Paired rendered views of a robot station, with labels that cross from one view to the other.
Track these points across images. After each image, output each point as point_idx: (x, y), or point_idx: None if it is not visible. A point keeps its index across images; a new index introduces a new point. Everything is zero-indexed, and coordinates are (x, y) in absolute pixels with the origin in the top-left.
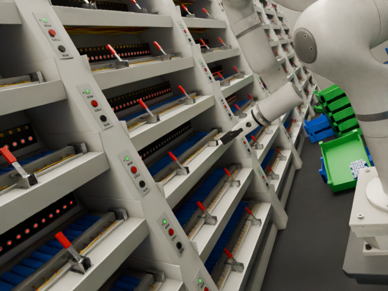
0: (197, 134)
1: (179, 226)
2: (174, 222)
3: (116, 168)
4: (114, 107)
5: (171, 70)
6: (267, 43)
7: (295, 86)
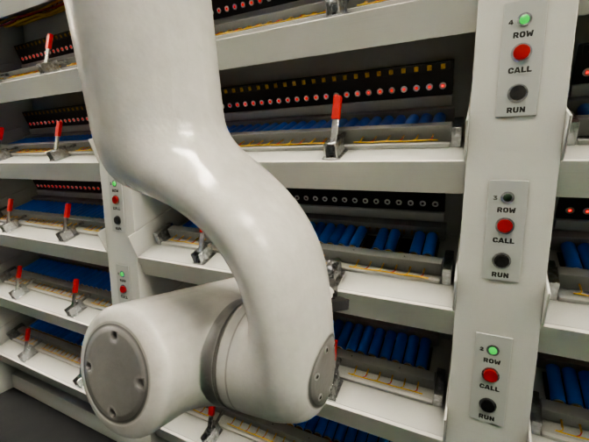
0: (414, 236)
1: (138, 296)
2: (133, 286)
3: (102, 186)
4: (248, 100)
5: (316, 51)
6: (80, 67)
7: (117, 352)
